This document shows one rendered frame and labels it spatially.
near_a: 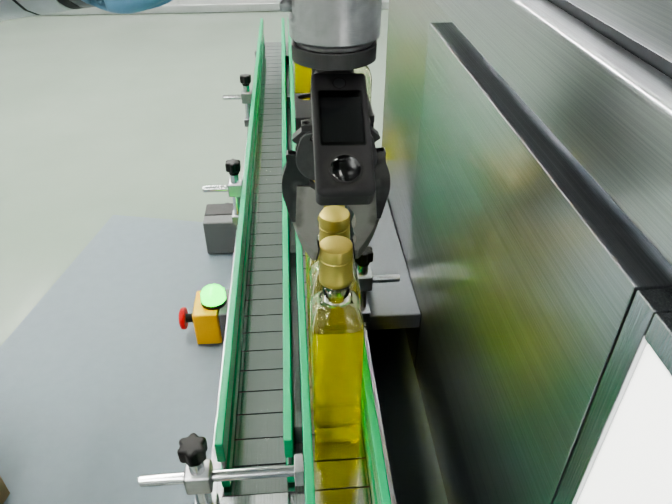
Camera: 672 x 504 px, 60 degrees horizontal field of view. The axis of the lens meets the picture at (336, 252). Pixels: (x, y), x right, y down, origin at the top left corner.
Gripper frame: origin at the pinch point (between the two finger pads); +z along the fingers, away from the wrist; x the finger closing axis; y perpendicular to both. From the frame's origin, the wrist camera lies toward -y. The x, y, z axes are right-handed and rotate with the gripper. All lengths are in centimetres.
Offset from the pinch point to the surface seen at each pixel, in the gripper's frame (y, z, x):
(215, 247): 56, 38, 22
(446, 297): 0.1, 6.8, -12.0
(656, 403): -30.7, -12.8, -12.4
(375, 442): -9.0, 18.8, -3.5
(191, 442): -10.9, 14.3, 15.0
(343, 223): 4.3, -0.5, -1.1
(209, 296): 30.4, 30.1, 19.4
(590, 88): -16.8, -22.5, -12.8
